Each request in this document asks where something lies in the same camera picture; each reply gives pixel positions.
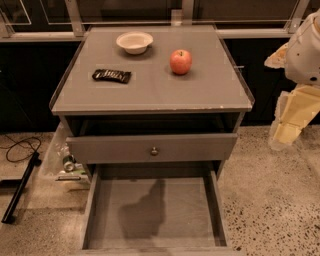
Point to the open grey middle drawer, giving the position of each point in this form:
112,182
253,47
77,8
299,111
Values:
154,211

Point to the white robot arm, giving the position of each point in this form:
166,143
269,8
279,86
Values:
300,59

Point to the grey upper drawer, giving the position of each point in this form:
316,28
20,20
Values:
136,149

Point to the metal window railing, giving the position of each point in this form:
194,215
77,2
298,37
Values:
71,20

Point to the grey drawer cabinet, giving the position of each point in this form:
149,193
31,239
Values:
211,98

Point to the dark candy bar wrapper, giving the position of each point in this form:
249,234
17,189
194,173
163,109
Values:
111,75

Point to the round brass drawer knob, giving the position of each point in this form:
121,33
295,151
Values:
154,151

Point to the clear plastic trash bin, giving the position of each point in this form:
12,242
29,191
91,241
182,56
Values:
52,170

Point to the black metal stand leg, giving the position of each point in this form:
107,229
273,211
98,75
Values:
8,217

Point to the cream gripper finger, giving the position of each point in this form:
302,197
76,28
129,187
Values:
294,111
277,59

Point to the red apple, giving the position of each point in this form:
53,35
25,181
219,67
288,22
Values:
180,61

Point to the green drink can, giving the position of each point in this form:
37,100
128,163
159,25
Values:
69,163

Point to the white paper bowl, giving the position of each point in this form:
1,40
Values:
134,42

